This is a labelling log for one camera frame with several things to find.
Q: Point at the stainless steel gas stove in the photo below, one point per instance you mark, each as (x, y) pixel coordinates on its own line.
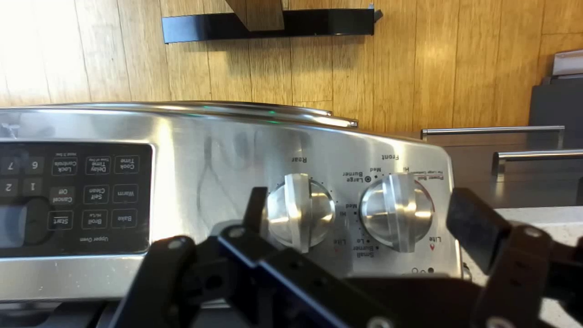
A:
(207, 161)

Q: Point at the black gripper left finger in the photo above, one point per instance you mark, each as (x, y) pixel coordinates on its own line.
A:
(179, 276)

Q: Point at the dark lower cabinet drawers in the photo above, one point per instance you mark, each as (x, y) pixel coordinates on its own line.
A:
(533, 165)

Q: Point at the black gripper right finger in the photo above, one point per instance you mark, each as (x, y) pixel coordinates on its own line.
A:
(524, 265)

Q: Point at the black oven control panel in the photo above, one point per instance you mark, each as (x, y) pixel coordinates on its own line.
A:
(74, 200)

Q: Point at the black wall shelf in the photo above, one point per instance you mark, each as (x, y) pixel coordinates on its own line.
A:
(283, 25)

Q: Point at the silver stove knob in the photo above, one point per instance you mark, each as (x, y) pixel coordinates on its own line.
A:
(300, 212)
(396, 212)

